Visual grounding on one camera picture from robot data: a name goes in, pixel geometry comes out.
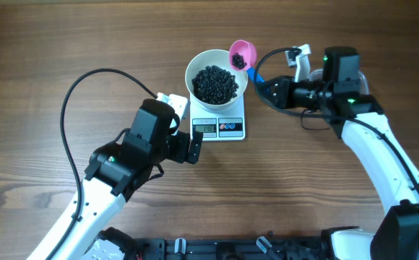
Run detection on pink scoop blue handle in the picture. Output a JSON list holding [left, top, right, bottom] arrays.
[[229, 40, 264, 82]]

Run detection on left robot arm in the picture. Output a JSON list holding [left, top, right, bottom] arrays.
[[30, 95, 203, 259]]

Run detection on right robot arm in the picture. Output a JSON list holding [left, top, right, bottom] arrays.
[[253, 46, 419, 259]]

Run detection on white digital kitchen scale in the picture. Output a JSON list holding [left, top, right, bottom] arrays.
[[190, 95, 246, 142]]

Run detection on white bowl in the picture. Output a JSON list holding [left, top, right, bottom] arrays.
[[185, 49, 248, 110]]

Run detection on black beans in bowl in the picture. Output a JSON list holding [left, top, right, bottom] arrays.
[[191, 65, 239, 105]]

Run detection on clear plastic container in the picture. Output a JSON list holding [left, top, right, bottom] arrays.
[[308, 69, 370, 95]]

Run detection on black right camera cable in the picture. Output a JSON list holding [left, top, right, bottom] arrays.
[[253, 47, 419, 260]]

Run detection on black camera cable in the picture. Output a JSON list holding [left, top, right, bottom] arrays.
[[45, 68, 158, 260], [253, 47, 419, 260]]

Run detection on black left camera cable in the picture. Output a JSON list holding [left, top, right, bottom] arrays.
[[45, 68, 158, 260]]

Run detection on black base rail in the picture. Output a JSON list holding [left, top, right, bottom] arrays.
[[82, 226, 340, 260]]

